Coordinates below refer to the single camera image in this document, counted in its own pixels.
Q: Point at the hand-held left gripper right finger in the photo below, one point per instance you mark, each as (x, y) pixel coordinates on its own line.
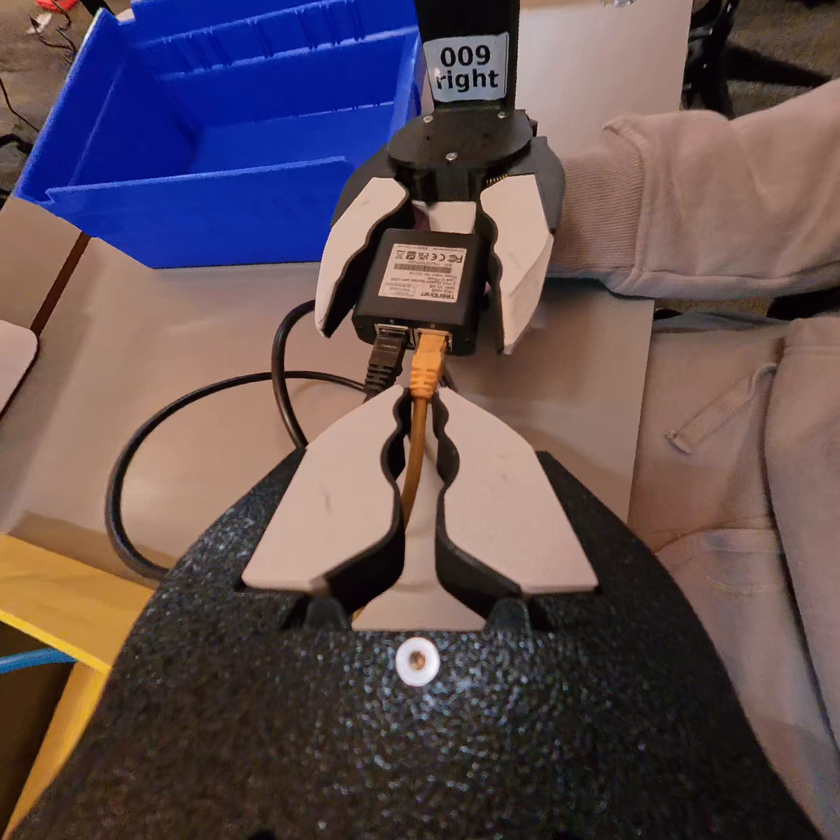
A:
(505, 512)

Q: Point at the person's right forearm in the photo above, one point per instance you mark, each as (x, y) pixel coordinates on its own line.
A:
(709, 197)

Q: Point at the black network splitter box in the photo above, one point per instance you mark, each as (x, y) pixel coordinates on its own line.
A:
(426, 295)

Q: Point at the yellow plastic bin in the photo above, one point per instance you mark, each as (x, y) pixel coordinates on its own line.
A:
(59, 590)

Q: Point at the blue plastic bin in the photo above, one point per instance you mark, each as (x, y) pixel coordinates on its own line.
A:
(197, 216)

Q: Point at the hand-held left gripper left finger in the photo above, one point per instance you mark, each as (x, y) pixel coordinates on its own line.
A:
(328, 505)

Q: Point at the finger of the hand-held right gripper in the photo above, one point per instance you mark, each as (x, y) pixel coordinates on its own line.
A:
(525, 249)
(354, 243)

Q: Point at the black office chair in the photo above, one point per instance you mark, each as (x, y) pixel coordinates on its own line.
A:
(705, 65)

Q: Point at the grey desk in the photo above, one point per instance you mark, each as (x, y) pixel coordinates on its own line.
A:
(197, 341)

